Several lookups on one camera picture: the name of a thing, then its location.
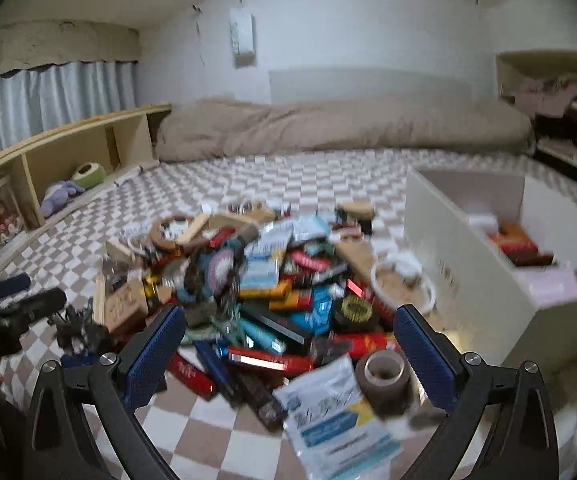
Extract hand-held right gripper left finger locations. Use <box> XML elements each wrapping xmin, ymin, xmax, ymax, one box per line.
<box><xmin>21</xmin><ymin>302</ymin><xmax>189</xmax><ymax>480</ymax></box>

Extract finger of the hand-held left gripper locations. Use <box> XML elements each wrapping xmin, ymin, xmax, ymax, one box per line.
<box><xmin>0</xmin><ymin>273</ymin><xmax>32</xmax><ymax>311</ymax></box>
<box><xmin>0</xmin><ymin>287</ymin><xmax>68</xmax><ymax>333</ymax></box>

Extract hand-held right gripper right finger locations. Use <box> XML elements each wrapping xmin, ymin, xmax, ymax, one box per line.
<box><xmin>393</xmin><ymin>304</ymin><xmax>562</xmax><ymax>480</ymax></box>

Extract white cardboard box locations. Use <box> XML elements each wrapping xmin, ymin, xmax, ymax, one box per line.
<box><xmin>403</xmin><ymin>167</ymin><xmax>577</xmax><ymax>366</ymax></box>

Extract blue white sachet packet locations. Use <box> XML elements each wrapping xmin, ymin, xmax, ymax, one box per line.
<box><xmin>272</xmin><ymin>355</ymin><xmax>403</xmax><ymax>480</ymax></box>

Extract brown tape roll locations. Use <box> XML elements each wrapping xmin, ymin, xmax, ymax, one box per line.
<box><xmin>356</xmin><ymin>349</ymin><xmax>414</xmax><ymax>413</ymax></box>

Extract purple plush toy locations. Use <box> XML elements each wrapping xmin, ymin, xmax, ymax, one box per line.
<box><xmin>40</xmin><ymin>180</ymin><xmax>86</xmax><ymax>218</ymax></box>

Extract pile of assorted small goods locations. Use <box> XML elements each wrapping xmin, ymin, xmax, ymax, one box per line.
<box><xmin>93</xmin><ymin>199</ymin><xmax>419</xmax><ymax>431</ymax></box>

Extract green tape roll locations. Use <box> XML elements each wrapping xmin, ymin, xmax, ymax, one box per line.
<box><xmin>71</xmin><ymin>162</ymin><xmax>108</xmax><ymax>186</ymax></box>

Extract wooden bedside shelf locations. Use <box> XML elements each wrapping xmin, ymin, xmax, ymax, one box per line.
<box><xmin>0</xmin><ymin>104</ymin><xmax>173</xmax><ymax>281</ymax></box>

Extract pale blue curtain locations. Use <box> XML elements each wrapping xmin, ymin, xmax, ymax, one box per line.
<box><xmin>0</xmin><ymin>60</ymin><xmax>139</xmax><ymax>166</ymax></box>

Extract beige fluffy blanket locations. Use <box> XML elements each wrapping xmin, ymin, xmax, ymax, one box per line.
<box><xmin>154</xmin><ymin>96</ymin><xmax>534</xmax><ymax>163</ymax></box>

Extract beige headboard panel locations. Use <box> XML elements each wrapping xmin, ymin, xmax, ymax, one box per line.
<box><xmin>268</xmin><ymin>67</ymin><xmax>494</xmax><ymax>106</ymax></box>

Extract pink clothes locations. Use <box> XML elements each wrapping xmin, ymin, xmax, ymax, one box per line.
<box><xmin>501</xmin><ymin>75</ymin><xmax>577</xmax><ymax>116</ymax></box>

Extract open wardrobe shelf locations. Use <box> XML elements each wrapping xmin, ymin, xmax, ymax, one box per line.
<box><xmin>496</xmin><ymin>50</ymin><xmax>577</xmax><ymax>171</ymax></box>

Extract white ring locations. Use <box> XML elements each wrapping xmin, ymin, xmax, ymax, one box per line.
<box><xmin>371</xmin><ymin>255</ymin><xmax>437</xmax><ymax>311</ymax></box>

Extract white wall-mounted device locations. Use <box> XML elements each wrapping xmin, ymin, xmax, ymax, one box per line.
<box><xmin>229</xmin><ymin>7</ymin><xmax>256</xmax><ymax>68</ymax></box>

